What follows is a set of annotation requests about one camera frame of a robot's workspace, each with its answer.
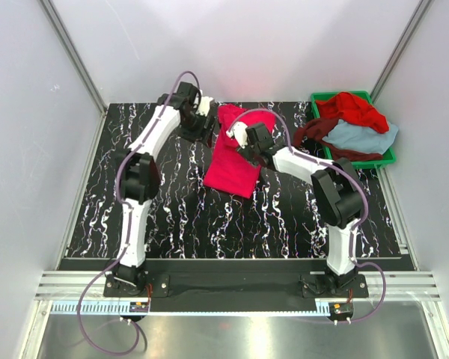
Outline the maroon t shirt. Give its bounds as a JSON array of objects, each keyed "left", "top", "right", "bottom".
[{"left": 292, "top": 118, "right": 383, "bottom": 162}]

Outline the pink t shirt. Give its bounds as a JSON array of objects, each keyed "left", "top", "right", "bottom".
[{"left": 204, "top": 104, "right": 261, "bottom": 199}]

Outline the orange connector board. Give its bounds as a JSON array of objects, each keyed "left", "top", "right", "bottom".
[
  {"left": 331, "top": 302, "right": 354, "bottom": 317},
  {"left": 129, "top": 301, "right": 150, "bottom": 313}
]

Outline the aluminium front frame rail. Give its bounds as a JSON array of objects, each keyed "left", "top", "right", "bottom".
[{"left": 35, "top": 271, "right": 440, "bottom": 301}]

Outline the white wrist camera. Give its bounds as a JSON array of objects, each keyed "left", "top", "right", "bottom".
[
  {"left": 226, "top": 121, "right": 248, "bottom": 148},
  {"left": 196, "top": 96, "right": 215, "bottom": 116}
]

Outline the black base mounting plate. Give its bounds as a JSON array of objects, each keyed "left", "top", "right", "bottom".
[{"left": 104, "top": 259, "right": 369, "bottom": 299}]

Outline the right orange connector board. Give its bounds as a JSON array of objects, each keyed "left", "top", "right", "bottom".
[{"left": 331, "top": 302, "right": 354, "bottom": 317}]

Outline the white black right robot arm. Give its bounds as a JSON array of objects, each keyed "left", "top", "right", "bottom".
[{"left": 227, "top": 122, "right": 368, "bottom": 297}]

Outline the green plastic bin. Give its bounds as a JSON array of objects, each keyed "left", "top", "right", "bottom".
[{"left": 311, "top": 91, "right": 398, "bottom": 169}]

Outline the aluminium corner post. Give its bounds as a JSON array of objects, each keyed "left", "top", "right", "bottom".
[
  {"left": 370, "top": 0, "right": 434, "bottom": 102},
  {"left": 37, "top": 0, "right": 108, "bottom": 114}
]

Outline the light blue t shirt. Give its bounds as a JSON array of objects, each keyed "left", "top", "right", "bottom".
[{"left": 323, "top": 119, "right": 399, "bottom": 155}]

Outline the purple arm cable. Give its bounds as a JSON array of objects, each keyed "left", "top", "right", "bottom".
[
  {"left": 227, "top": 108, "right": 388, "bottom": 323},
  {"left": 76, "top": 70, "right": 201, "bottom": 355}
]

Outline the right aluminium corner post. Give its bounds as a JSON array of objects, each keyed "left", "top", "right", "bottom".
[{"left": 370, "top": 0, "right": 434, "bottom": 102}]

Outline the red t shirt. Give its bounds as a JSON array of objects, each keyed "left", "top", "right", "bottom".
[{"left": 316, "top": 92, "right": 390, "bottom": 134}]

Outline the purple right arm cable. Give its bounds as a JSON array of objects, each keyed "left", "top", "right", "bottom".
[{"left": 227, "top": 108, "right": 388, "bottom": 323}]

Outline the left orange connector board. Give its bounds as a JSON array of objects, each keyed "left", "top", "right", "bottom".
[{"left": 129, "top": 301, "right": 150, "bottom": 313}]

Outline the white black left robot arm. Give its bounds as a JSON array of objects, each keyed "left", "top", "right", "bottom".
[{"left": 112, "top": 82, "right": 217, "bottom": 291}]

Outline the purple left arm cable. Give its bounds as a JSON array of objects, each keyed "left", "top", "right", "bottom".
[{"left": 76, "top": 70, "right": 201, "bottom": 355}]

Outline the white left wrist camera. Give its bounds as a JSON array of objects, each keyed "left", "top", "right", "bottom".
[{"left": 196, "top": 96, "right": 215, "bottom": 116}]

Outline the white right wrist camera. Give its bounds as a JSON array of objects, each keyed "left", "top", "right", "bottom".
[{"left": 226, "top": 121, "right": 248, "bottom": 148}]

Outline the left aluminium corner post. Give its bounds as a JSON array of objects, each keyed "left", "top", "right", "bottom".
[{"left": 37, "top": 0, "right": 108, "bottom": 114}]

